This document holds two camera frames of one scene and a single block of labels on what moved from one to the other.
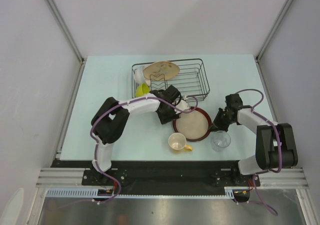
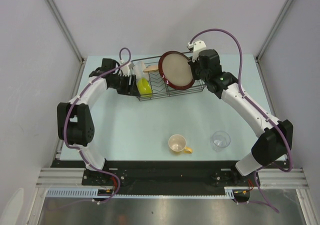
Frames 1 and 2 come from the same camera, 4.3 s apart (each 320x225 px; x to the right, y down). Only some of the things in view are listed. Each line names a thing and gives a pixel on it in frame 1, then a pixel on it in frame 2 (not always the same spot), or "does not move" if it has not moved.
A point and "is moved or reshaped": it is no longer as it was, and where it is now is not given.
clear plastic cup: x=220 y=140 does not move
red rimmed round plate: x=194 y=125 to x=176 y=70
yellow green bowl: x=141 y=89 is moved or reshaped
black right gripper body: x=222 y=121 to x=198 y=73
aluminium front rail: x=290 y=177 does not move
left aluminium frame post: x=60 y=16 does not move
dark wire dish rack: x=191 y=80 is moved or reshaped
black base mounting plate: x=163 y=173 does not move
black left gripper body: x=168 y=115 to x=121 y=83
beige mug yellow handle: x=177 y=141 does not move
